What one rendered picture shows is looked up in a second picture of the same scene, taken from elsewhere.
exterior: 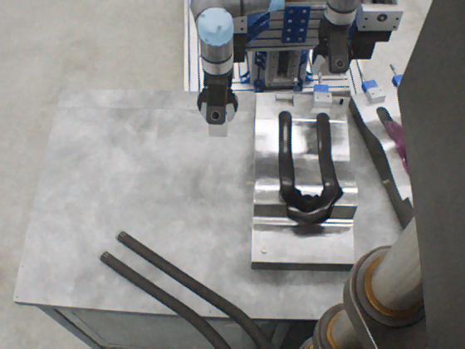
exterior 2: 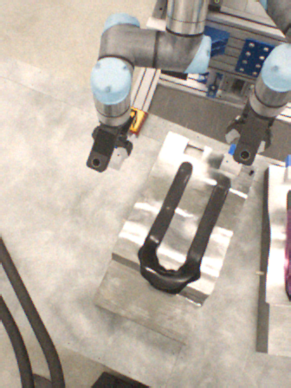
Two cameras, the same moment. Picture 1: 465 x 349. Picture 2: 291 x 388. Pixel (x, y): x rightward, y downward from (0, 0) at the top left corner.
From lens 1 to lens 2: 0.45 m
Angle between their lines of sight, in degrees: 15
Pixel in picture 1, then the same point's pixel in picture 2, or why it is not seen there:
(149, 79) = not seen: hidden behind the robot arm
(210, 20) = (103, 74)
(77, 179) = not seen: outside the picture
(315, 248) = (155, 313)
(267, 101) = (176, 145)
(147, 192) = (31, 190)
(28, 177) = not seen: outside the picture
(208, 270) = (54, 289)
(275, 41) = (228, 67)
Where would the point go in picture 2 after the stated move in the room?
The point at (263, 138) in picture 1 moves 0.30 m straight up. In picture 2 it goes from (155, 183) to (161, 138)
